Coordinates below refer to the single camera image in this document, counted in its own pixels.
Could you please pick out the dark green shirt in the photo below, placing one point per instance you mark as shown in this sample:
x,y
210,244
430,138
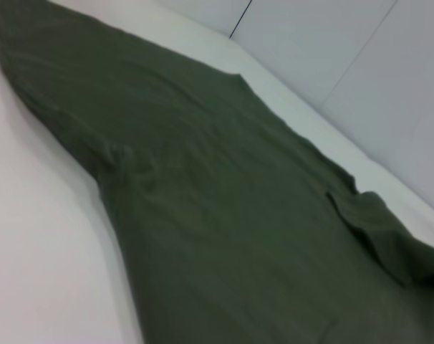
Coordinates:
x,y
202,197

